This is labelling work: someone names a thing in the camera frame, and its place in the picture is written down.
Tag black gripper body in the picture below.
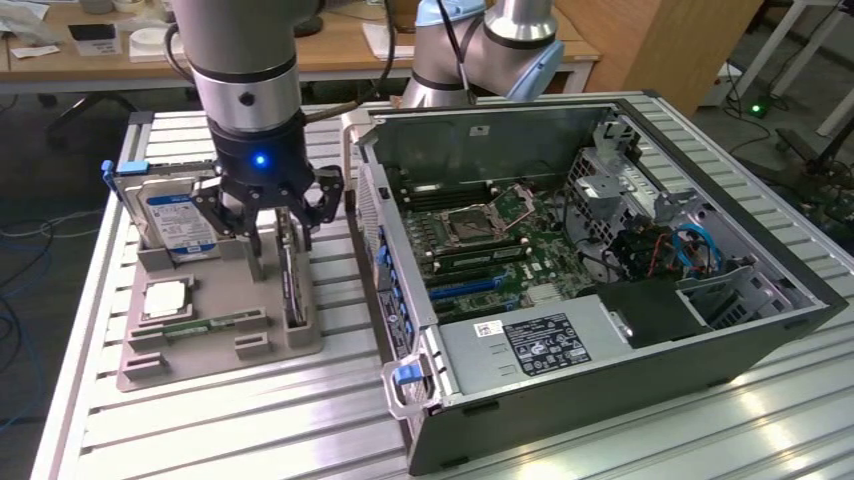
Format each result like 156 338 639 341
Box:
210 121 316 210

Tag graphics card with black fan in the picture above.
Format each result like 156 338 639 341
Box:
270 207 315 331

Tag hard disk in blue caddy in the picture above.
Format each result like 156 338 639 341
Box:
99 152 236 264

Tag silver CPU chip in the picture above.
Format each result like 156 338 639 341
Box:
143 282 190 317

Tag CPU socket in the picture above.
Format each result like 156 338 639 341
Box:
444 204 509 246

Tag wooden desk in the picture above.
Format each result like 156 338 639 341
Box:
0 0 602 96

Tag green RAM stick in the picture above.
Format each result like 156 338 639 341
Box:
132 314 262 337

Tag dark RAM stick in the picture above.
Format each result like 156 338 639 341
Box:
432 239 529 274

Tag blue expansion slot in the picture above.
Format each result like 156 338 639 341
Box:
426 277 506 301

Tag white box with white bowl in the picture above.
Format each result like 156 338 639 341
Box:
128 27 176 64

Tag open metal socket cover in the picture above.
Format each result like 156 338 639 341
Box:
490 183 539 229

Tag stack of white papers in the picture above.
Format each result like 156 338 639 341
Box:
362 22 419 61

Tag grey parts rack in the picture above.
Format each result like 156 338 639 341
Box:
116 199 327 394

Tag green motherboard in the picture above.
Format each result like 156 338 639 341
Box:
386 167 602 324

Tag white box with black lid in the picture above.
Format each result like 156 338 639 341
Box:
68 23 124 57

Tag brown cardboard box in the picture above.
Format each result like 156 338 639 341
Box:
386 0 420 34

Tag grey power supply unit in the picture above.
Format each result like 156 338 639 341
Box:
436 294 633 396

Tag white paper card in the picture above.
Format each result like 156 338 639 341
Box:
9 43 63 59

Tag metal disk bay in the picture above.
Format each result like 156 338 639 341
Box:
563 147 669 241

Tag clear plastic bag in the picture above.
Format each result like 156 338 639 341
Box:
0 0 68 36

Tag black plastic shroud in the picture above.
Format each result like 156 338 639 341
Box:
595 277 713 349

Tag open black PC case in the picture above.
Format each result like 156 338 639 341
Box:
339 89 850 477

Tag wooden cabinet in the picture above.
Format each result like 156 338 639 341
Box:
553 0 766 116

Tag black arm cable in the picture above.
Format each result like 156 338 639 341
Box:
164 0 479 124

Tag blue floor cable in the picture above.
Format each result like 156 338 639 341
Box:
0 239 55 431

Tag blue wire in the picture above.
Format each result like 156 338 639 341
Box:
670 224 726 274

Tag white table frame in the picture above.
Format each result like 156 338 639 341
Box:
733 0 854 136

